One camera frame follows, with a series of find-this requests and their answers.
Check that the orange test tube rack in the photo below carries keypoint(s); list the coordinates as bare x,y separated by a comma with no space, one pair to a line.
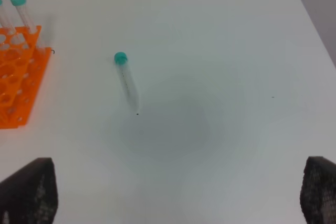
22,72

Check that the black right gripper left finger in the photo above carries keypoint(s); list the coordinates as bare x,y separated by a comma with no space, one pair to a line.
30,195

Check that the test tube in rack rightmost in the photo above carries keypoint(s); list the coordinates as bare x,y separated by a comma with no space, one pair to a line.
21,7

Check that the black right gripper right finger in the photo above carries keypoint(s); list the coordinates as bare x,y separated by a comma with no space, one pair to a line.
317,196

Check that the clear test tube teal cap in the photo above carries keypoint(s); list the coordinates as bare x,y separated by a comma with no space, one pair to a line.
127,81

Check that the test tube in rack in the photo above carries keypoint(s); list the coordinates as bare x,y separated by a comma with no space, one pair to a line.
21,7
5,20

